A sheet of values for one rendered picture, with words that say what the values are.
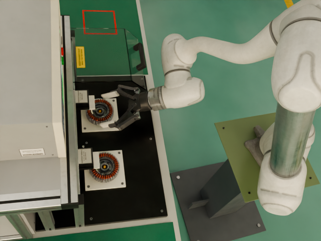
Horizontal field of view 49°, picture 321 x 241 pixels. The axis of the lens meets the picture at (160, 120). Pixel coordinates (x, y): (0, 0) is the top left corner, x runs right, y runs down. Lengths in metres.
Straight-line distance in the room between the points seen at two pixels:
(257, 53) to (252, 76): 1.79
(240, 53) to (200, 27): 1.93
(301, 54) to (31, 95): 0.63
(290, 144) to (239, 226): 1.25
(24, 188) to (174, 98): 0.61
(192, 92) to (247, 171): 0.45
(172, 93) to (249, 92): 1.51
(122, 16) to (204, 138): 1.02
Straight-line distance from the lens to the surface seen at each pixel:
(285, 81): 0.82
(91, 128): 1.46
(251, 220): 2.32
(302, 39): 0.87
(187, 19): 3.05
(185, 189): 2.24
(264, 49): 1.06
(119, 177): 1.38
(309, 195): 2.59
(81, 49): 1.31
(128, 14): 1.90
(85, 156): 1.25
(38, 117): 0.87
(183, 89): 1.30
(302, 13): 0.95
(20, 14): 1.07
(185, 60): 1.34
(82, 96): 1.37
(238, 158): 1.56
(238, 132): 1.62
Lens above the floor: 2.07
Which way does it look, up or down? 59 degrees down
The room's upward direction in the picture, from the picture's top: 20 degrees clockwise
